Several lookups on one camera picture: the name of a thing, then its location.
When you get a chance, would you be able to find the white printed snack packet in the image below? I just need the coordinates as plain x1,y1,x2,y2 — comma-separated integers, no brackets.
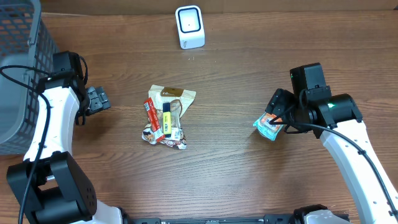
144,109,187,150

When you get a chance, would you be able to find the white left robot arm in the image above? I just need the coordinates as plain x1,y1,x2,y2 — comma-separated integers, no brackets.
6,51,131,223

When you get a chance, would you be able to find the orange tissue pack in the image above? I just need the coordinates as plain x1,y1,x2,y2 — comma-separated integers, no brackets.
260,113,280,129

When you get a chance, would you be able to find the grey plastic basket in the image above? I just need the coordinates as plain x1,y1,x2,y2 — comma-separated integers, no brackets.
1,0,59,155

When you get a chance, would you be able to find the white barcode scanner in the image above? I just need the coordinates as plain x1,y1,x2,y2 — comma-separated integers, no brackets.
175,5,205,50

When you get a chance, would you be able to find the red snack bar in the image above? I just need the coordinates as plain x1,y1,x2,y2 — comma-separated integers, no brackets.
142,98,165,144

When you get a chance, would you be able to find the teal wet wipes pack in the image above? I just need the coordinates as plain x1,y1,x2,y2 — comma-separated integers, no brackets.
253,115,284,141

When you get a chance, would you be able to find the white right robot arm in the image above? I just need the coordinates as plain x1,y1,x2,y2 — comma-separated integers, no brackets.
265,63,397,223

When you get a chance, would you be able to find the yellow highlighter pen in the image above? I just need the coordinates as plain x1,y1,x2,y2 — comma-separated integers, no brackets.
163,103,172,138

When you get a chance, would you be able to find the brown paper snack bag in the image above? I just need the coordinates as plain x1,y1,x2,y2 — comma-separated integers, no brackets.
148,85,197,118

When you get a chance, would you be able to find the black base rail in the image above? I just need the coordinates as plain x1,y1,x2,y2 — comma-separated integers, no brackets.
132,214,292,224

